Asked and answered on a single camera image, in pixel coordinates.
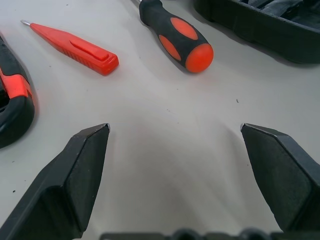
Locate black tool case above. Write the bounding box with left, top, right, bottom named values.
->
left=193, top=0, right=320, bottom=65

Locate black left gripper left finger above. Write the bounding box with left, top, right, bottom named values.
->
left=0, top=123, right=111, bottom=240

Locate black and orange utility knife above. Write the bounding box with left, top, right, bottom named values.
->
left=0, top=31, right=38, bottom=150

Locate black and orange screwdriver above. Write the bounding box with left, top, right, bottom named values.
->
left=131, top=0, right=215, bottom=74

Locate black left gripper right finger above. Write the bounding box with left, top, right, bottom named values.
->
left=239, top=122, right=320, bottom=233

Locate orange test pen screwdriver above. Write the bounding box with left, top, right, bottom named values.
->
left=20, top=19, right=120, bottom=77

